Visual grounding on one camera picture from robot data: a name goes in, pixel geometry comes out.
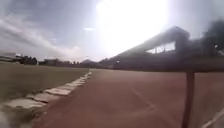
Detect grass field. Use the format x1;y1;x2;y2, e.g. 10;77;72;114
0;61;90;103

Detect red running track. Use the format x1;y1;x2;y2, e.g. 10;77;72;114
31;68;224;128

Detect grandstand building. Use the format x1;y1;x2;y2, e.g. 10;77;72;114
99;26;224;73

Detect dark post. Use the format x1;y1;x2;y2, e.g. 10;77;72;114
181;68;197;128

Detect white painted lane lines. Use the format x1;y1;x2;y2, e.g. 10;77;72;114
128;87;224;128

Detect pale concrete kerb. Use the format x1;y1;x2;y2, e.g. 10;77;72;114
0;69;94;128

